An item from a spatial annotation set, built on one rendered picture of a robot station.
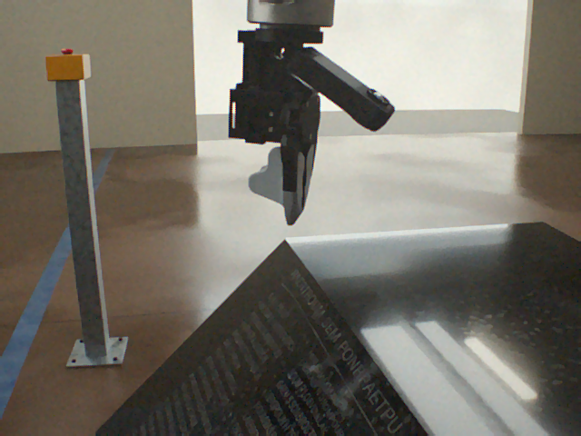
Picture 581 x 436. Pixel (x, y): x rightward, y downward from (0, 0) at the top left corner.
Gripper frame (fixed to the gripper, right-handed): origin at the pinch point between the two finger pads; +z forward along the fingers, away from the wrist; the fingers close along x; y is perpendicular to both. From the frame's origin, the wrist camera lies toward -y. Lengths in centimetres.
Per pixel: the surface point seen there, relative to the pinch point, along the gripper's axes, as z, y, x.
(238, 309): 10.5, 4.9, 5.1
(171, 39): 13, 315, -538
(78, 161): 28, 103, -93
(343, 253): 3.3, -5.8, 0.9
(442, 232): 3.1, -15.9, -10.0
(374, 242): 3.3, -8.3, -4.1
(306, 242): 3.8, -0.8, -1.4
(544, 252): 2.1, -27.6, -6.3
